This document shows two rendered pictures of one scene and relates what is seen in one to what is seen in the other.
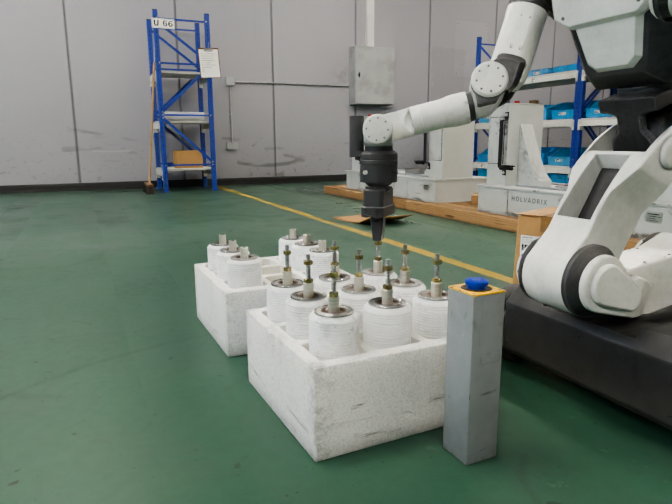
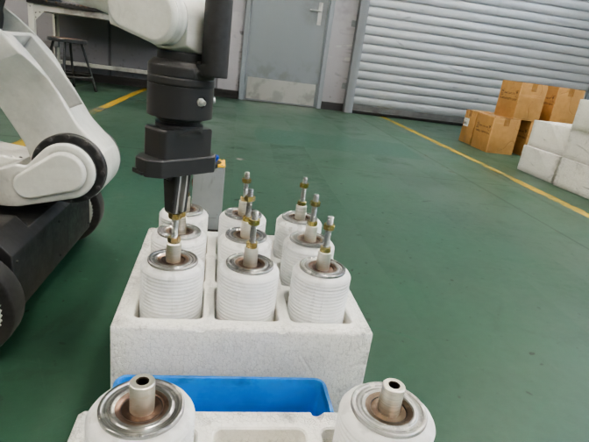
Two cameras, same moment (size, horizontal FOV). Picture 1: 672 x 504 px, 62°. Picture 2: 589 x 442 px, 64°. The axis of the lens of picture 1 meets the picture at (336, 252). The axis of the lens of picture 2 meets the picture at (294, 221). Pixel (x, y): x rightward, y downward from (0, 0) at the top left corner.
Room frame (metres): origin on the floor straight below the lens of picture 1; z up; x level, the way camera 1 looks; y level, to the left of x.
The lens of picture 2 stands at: (1.91, 0.24, 0.57)
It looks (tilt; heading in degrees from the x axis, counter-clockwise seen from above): 19 degrees down; 195
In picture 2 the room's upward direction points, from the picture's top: 8 degrees clockwise
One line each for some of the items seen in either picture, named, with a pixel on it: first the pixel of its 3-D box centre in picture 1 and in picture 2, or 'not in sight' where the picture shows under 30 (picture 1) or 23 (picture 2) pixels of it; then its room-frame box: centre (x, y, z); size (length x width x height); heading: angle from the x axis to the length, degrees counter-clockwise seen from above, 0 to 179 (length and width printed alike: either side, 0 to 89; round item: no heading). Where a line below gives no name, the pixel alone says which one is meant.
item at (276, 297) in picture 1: (288, 322); (314, 316); (1.22, 0.11, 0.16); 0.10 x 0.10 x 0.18
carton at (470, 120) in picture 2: not in sight; (482, 128); (-2.89, 0.61, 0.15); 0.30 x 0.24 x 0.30; 113
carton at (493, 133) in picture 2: not in sight; (494, 133); (-2.58, 0.70, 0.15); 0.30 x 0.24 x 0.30; 23
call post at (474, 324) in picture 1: (472, 373); (205, 225); (0.94, -0.25, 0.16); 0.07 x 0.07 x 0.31; 26
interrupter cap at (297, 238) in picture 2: (308, 296); (309, 239); (1.12, 0.06, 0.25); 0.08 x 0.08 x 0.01
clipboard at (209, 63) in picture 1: (209, 60); not in sight; (6.53, 1.40, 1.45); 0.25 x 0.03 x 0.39; 114
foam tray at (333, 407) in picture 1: (358, 359); (238, 313); (1.17, -0.05, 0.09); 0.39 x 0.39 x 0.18; 26
